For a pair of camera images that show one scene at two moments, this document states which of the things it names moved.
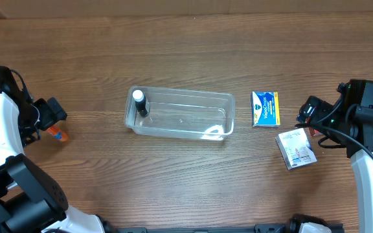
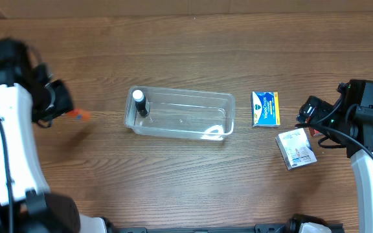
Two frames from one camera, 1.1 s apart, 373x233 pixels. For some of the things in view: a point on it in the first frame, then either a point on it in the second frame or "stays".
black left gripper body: x=48 y=114 to x=62 y=99
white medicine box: x=295 y=148 stays
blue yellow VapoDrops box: x=265 y=111 stays
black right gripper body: x=311 y=110 stays
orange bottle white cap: x=57 y=133 to x=78 y=114
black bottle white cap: x=138 y=96 stays
